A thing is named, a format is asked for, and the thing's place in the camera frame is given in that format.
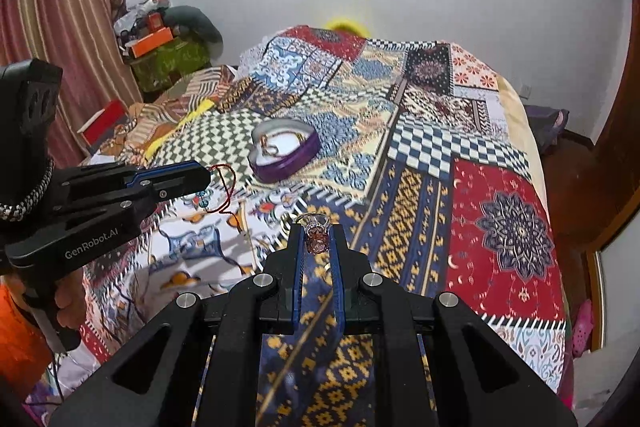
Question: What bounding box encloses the orange flat box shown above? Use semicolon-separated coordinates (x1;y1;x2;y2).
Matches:
126;29;177;58

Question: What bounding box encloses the red string bracelet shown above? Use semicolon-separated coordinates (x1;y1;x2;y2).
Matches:
202;163;239;216

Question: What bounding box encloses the silver ring with orange gem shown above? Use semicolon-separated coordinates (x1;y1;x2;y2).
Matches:
295;212;335;255

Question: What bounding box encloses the cream bed sheet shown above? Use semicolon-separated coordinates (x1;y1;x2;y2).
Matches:
495;76;547;220

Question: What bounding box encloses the striped pink curtain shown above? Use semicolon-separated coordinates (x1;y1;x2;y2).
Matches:
0;0;145;160

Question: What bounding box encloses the gold bracelet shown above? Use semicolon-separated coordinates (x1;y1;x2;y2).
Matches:
257;132;309;158

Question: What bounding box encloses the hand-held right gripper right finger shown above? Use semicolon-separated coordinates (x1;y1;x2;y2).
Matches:
327;225;581;427

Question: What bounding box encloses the purple cloth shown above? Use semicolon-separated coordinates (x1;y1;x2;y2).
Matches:
524;104;571;154

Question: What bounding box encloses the pink shoe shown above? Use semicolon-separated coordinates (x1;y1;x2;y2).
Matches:
570;299;594;359

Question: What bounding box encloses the person's left hand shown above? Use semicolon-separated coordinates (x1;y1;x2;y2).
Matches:
52;274;89;334

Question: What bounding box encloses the yellow round object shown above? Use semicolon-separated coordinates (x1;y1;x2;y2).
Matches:
324;17;371;35

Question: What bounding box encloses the clear plastic bag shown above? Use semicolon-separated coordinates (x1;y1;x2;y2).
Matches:
113;0;171;38

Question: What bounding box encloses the brown striped patterned cloth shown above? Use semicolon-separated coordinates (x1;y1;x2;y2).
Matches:
85;66;242;168

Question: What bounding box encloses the red box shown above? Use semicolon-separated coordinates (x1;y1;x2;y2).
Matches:
77;100;127;146

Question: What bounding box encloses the black white braided wrist strap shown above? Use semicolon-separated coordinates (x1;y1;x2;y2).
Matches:
0;156;55;223

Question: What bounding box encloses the wooden door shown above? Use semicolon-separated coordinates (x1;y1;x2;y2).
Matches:
539;0;640;358

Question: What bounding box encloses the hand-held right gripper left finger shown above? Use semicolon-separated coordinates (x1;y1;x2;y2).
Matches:
47;225;307;427

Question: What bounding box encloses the green patterned bag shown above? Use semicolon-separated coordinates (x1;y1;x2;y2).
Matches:
125;36;212;94

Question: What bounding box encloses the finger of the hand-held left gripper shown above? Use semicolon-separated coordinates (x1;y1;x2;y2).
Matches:
60;160;205;188
50;171;212;234

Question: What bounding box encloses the patchwork printed blanket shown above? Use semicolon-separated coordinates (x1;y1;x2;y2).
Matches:
25;24;569;427

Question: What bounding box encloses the grey cushion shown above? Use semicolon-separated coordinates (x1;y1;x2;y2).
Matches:
161;5;224;46

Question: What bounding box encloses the purple heart-shaped tin box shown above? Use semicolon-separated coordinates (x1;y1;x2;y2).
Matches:
248;118;321;184

